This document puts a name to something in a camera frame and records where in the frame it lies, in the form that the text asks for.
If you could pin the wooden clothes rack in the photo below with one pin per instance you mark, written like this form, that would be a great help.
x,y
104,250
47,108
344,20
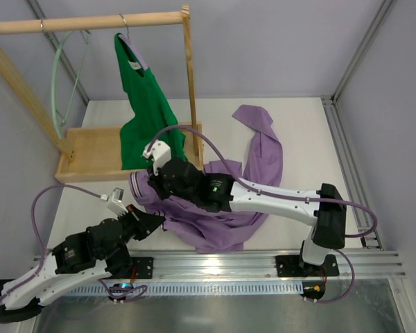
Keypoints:
x,y
94,154

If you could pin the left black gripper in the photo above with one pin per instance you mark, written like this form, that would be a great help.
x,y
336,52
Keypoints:
x,y
135,222

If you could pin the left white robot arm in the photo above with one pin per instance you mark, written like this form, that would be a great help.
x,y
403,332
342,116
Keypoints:
x,y
97,253

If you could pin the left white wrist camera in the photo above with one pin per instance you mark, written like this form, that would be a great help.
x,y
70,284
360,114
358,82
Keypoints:
x,y
114,201

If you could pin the slotted cable duct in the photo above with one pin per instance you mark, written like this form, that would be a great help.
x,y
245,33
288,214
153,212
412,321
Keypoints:
x,y
237,288

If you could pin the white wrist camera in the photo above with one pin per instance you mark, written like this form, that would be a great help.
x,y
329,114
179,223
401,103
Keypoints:
x,y
114,201
159,153

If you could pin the aluminium frame post right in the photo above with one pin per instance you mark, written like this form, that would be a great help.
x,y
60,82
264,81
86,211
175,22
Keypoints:
x,y
354,182

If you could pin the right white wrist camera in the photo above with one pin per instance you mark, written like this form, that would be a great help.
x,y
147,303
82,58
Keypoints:
x,y
159,153

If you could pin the green t-shirt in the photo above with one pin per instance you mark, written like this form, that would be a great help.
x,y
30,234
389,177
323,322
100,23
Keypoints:
x,y
152,111

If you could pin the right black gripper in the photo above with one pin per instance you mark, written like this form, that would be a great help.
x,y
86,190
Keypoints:
x,y
160,181

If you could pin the mint green clothes hanger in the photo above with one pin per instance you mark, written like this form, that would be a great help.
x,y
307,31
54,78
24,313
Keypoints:
x,y
68,98

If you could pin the purple clothes hanger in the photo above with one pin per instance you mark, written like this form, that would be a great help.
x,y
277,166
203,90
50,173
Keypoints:
x,y
132,47

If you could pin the black mounting plate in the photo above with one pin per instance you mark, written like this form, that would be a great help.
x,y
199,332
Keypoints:
x,y
141,268
291,266

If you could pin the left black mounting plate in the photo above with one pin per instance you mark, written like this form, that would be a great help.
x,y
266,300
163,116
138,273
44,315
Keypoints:
x,y
141,268

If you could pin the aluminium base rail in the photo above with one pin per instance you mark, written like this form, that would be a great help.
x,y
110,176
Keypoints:
x,y
261,265

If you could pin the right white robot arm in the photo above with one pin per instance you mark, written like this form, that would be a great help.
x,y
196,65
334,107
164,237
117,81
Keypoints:
x,y
323,210

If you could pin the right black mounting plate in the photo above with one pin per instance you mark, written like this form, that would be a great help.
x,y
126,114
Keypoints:
x,y
291,266

